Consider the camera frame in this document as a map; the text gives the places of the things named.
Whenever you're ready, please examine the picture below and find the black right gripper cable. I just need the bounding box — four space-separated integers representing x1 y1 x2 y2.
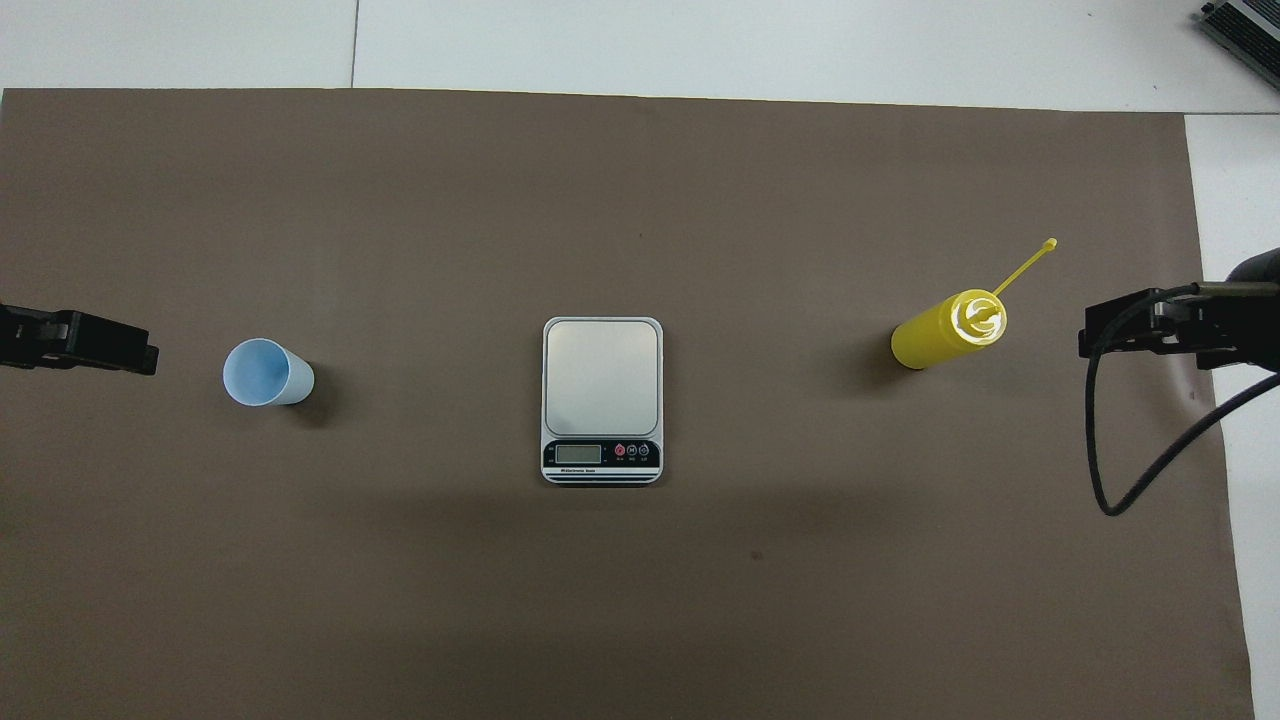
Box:
1087 285 1280 518

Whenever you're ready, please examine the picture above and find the yellow squeeze seasoning bottle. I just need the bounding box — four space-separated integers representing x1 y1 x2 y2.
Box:
890 237 1059 372

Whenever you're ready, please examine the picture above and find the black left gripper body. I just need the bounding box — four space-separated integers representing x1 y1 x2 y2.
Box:
0 305 76 369

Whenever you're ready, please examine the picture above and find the grey finned metal device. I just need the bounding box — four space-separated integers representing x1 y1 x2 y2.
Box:
1200 0 1280 93

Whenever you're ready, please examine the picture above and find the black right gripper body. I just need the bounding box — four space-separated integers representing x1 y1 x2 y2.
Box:
1150 247 1280 371

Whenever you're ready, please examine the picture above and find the brown paper table mat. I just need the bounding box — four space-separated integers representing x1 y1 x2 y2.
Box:
0 88 1256 720

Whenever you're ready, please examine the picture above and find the silver digital kitchen scale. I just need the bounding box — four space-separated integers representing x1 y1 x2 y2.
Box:
541 316 664 487

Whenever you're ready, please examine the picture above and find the light blue plastic cup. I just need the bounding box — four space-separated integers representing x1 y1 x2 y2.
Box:
222 338 315 408

